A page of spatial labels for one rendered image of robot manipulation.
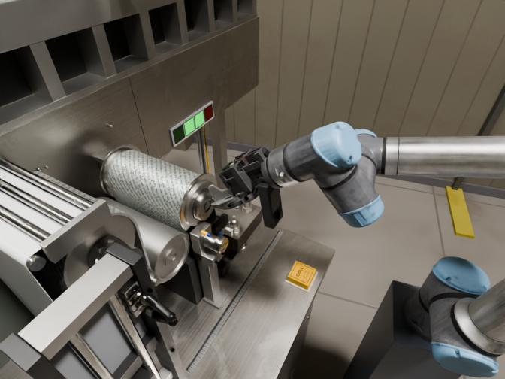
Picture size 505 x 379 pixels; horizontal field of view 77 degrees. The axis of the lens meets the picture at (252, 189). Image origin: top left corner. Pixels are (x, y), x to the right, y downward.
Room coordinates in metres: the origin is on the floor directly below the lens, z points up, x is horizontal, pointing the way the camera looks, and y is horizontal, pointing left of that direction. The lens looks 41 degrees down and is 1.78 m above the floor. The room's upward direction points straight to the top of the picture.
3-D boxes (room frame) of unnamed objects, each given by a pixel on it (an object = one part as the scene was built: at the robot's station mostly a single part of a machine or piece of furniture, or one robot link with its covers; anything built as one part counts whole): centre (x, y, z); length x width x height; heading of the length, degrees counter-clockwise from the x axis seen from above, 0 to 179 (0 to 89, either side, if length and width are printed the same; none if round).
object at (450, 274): (0.44, -0.51, 1.07); 0.13 x 0.12 x 0.14; 161
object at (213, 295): (0.51, 0.11, 1.05); 0.06 x 0.05 x 0.31; 61
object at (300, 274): (0.58, -0.16, 0.91); 0.07 x 0.07 x 0.02; 61
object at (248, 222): (0.79, 0.18, 1.00); 0.40 x 0.16 x 0.06; 61
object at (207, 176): (0.56, 0.13, 1.25); 0.15 x 0.01 x 0.15; 151
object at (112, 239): (0.33, 0.23, 1.34); 0.06 x 0.06 x 0.06; 61
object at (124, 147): (0.68, 0.35, 1.25); 0.15 x 0.01 x 0.15; 151
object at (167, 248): (0.51, 0.29, 1.18); 0.26 x 0.12 x 0.12; 61
